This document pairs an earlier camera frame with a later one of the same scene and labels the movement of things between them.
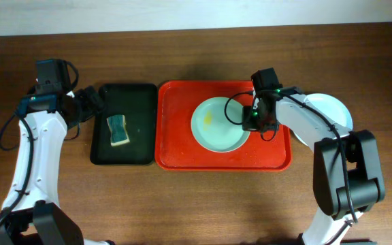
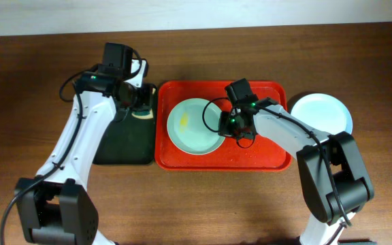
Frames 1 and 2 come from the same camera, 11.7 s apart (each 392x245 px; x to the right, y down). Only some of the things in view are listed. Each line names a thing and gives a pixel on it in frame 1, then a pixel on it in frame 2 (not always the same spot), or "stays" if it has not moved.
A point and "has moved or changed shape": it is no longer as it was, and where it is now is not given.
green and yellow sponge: (118, 133) → (143, 114)
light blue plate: (332, 107) stays
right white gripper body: (258, 122) → (229, 128)
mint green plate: (217, 124) has moved or changed shape
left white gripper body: (92, 101) → (147, 100)
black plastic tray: (138, 103) stays
